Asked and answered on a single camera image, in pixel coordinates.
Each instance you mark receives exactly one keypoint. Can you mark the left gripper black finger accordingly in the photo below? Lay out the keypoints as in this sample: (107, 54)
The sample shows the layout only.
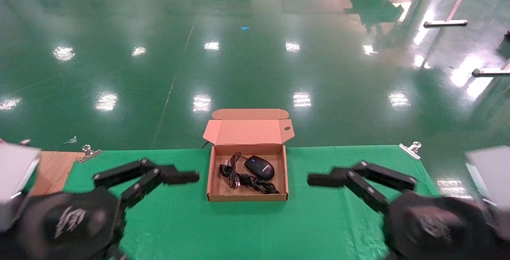
(179, 177)

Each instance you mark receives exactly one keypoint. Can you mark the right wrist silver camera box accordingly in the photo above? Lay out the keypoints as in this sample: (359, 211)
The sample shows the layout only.
(492, 180)

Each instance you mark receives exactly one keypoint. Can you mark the green table cloth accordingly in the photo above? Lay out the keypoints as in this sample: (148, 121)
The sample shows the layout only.
(247, 228)

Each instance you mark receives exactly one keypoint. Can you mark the clear plastic scrap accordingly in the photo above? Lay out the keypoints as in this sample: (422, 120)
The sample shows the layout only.
(71, 140)

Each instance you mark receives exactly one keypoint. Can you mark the silver binder clip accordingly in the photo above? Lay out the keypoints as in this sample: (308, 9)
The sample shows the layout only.
(88, 154)
(410, 150)

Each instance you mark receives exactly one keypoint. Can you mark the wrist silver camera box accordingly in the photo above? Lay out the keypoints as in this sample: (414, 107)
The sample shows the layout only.
(16, 172)
(492, 180)

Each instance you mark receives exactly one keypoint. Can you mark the open brown cardboard box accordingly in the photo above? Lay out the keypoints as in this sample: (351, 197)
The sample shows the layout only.
(247, 132)

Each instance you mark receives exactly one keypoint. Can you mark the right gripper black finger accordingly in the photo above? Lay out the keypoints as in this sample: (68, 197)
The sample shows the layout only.
(326, 179)

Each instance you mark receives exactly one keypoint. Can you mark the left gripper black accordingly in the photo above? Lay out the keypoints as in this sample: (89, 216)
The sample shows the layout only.
(67, 222)

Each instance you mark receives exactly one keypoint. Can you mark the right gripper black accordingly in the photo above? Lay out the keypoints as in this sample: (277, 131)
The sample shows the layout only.
(434, 228)

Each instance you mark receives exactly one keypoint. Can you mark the white table leg with foot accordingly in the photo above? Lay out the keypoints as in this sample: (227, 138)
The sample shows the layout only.
(446, 23)

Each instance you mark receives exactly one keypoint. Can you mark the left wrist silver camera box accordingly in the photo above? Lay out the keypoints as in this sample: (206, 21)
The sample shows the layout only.
(16, 172)

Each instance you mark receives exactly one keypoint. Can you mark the white table foot black cap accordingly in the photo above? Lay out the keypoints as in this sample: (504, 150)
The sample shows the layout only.
(490, 71)

